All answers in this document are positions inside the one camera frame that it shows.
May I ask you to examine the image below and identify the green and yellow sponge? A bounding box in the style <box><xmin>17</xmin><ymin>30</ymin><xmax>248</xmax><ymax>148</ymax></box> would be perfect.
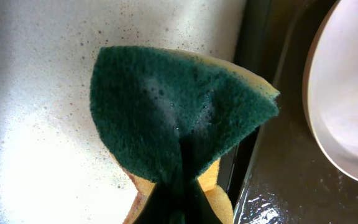
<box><xmin>89</xmin><ymin>46</ymin><xmax>279</xmax><ymax>223</ymax></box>

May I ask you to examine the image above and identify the pink plate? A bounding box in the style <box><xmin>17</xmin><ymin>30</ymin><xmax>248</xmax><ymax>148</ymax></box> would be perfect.
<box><xmin>303</xmin><ymin>0</ymin><xmax>358</xmax><ymax>181</ymax></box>

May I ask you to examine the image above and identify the brown plastic tray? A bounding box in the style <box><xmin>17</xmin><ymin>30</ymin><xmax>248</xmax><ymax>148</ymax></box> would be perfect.
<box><xmin>230</xmin><ymin>1</ymin><xmax>358</xmax><ymax>223</ymax></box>

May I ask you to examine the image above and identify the black tray with soapy foam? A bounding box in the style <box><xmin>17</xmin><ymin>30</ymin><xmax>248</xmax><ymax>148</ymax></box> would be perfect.
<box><xmin>0</xmin><ymin>0</ymin><xmax>246</xmax><ymax>223</ymax></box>

